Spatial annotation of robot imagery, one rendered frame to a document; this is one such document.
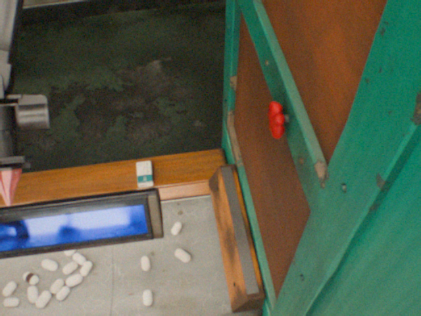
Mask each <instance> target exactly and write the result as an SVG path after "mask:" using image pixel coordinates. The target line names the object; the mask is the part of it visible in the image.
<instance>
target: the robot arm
mask: <svg viewBox="0 0 421 316"><path fill-rule="evenodd" d="M23 6H24V0H0V193H1V195H2V197H3V199H4V201H5V203H6V204H7V206H9V205H12V201H13V197H14V191H15V188H16V185H17V183H18V180H19V178H20V175H21V173H22V169H20V168H26V167H33V164H32V161H34V159H33V155H27V156H18V144H17V137H16V130H14V129H16V125H15V112H14V107H16V116H17V120H16V121H17V124H18V126H20V127H21V130H37V129H47V128H51V115H50V108H49V100H48V99H47V98H46V97H45V96H44V95H41V94H39V95H25V94H24V95H10V94H11V93H12V91H13V89H14V81H15V75H16V71H15V66H16V61H17V54H18V36H19V31H20V26H21V20H22V11H23Z"/></svg>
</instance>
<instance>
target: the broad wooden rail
mask: <svg viewBox="0 0 421 316"><path fill-rule="evenodd" d="M144 161H151V164H152V172H153V186H146V187H140V188H139V186H138V183H137V165H136V163H138V162H144ZM227 164H228V162H227V158H226V152H224V150H223V149H214V150H208V151H197V152H191V153H179V154H173V155H163V156H158V157H152V158H145V159H134V160H128V161H117V162H112V163H101V164H95V165H84V166H78V167H68V168H62V169H57V170H51V171H41V172H30V173H24V174H21V175H20V178H19V180H18V183H17V185H16V188H15V191H14V197H13V201H12V205H19V204H24V203H31V202H35V201H45V200H50V199H60V198H69V197H75V196H86V195H91V194H100V193H107V192H116V191H122V190H133V189H144V188H150V187H156V188H158V189H159V195H161V202H162V201H168V200H173V199H184V198H194V197H199V196H209V195H210V194H211V193H210V190H209V179H210V178H211V176H212V175H213V173H214V172H215V171H216V170H217V168H218V167H219V166H220V165H227Z"/></svg>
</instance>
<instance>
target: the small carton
mask: <svg viewBox="0 0 421 316"><path fill-rule="evenodd" d="M136 165H137V183H138V186H139V188H140V187H146V186H153V172H152V164H151V161H144V162H138V163H136Z"/></svg>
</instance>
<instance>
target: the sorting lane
mask: <svg viewBox="0 0 421 316"><path fill-rule="evenodd" d="M161 205H162V217H163V230H164V237H163V238H158V239H155V238H154V239H153V240H146V241H140V242H130V243H125V244H116V245H111V246H101V247H96V248H87V249H81V250H76V251H75V252H74V253H73V254H72V255H71V256H67V255H65V253H64V251H58V252H53V253H44V254H39V255H30V256H24V257H15V258H12V257H11V258H6V259H0V316H254V315H259V311H258V309H256V310H252V311H243V312H239V313H233V312H232V307H231V302H230V299H229V296H228V289H227V284H226V277H225V273H224V266H223V261H222V254H221V249H220V240H219V235H218V229H217V225H216V217H215V214H214V210H213V206H212V201H211V195H209V196H199V197H189V198H184V199H173V200H168V201H162V202H161ZM176 222H180V223H182V229H180V231H179V233H178V234H177V235H174V234H173V233H172V228H173V226H174V224H175V223H176ZM178 248H181V249H183V250H184V251H186V252H187V253H188V254H189V255H190V260H189V261H188V262H183V261H182V260H181V259H178V258H177V257H176V256H175V251H176V249H178ZM75 253H79V254H80V255H82V256H84V257H85V258H86V261H90V262H91V263H92V265H93V267H92V268H91V270H90V272H89V273H88V275H87V276H82V277H83V280H82V281H81V283H79V284H77V285H75V286H72V287H69V286H68V287H69V289H70V292H69V293H68V295H67V296H66V297H65V298H64V299H63V300H58V299H57V293H56V294H52V293H51V295H52V296H51V299H50V300H49V301H48V303H47V304H46V306H45V307H44V308H38V307H37V306H36V302H35V303H32V302H30V301H29V299H28V293H27V290H28V288H29V287H30V286H35V287H36V288H37V291H38V294H39V297H40V295H41V294H42V292H43V291H46V290H48V291H49V292H51V291H50V287H51V286H52V285H53V283H54V282H55V281H56V280H57V279H58V278H60V279H62V280H64V286H67V285H66V280H67V279H68V278H69V277H72V276H74V275H76V274H80V270H81V268H82V267H83V265H80V264H79V263H78V268H77V269H76V270H75V271H74V272H72V273H71V274H69V275H67V274H64V273H63V271H62V269H63V267H64V266H66V265H67V264H69V263H70V262H71V261H74V260H73V258H72V256H73V255H74V254H75ZM145 255H146V256H147V257H148V258H149V262H150V266H151V267H150V269H149V270H148V271H144V270H143V269H142V266H141V258H142V257H143V256H145ZM44 259H50V260H51V261H54V262H56V263H57V265H58V267H57V269H56V270H55V271H50V270H47V269H44V268H43V267H42V264H41V263H42V261H43V260H44ZM26 272H31V273H32V274H34V275H36V276H37V277H38V279H39V281H38V283H37V284H35V285H31V284H28V283H27V282H25V281H24V279H23V275H24V273H26ZM11 281H14V282H16V289H15V290H14V291H13V293H12V294H11V295H10V296H8V297H6V296H4V295H3V293H2V291H3V289H4V287H6V285H7V284H8V283H9V282H11ZM145 290H150V291H152V294H153V302H152V304H151V305H145V304H144V302H143V292H144V291H145ZM7 298H18V299H19V300H20V303H19V305H18V306H16V307H6V306H5V305H4V303H3V302H4V300H5V299H7Z"/></svg>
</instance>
